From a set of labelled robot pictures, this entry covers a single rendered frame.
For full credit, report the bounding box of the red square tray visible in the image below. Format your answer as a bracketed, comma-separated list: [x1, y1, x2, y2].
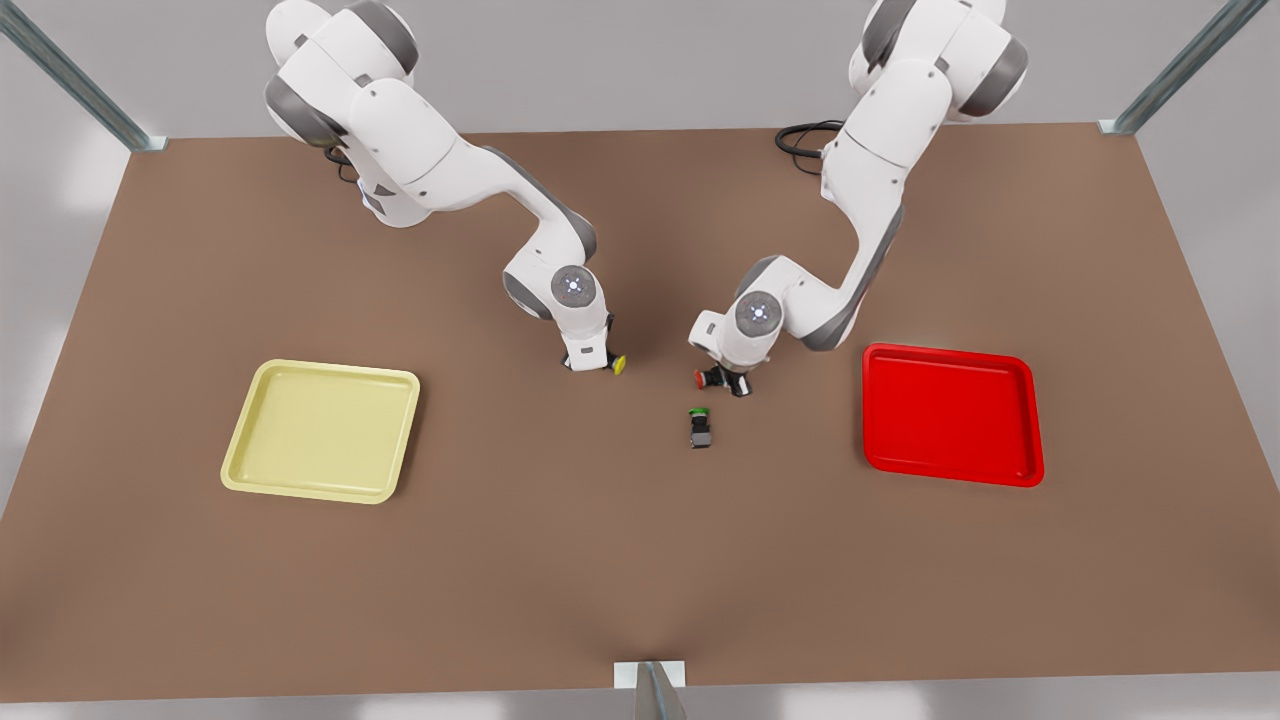
[862, 343, 1046, 489]

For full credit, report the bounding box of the pale yellow square tray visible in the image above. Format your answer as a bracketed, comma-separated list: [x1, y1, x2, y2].
[220, 359, 422, 505]

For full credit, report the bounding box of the silver frame post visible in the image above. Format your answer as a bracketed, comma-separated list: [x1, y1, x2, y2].
[1098, 0, 1271, 136]
[612, 660, 689, 720]
[0, 0, 167, 153]

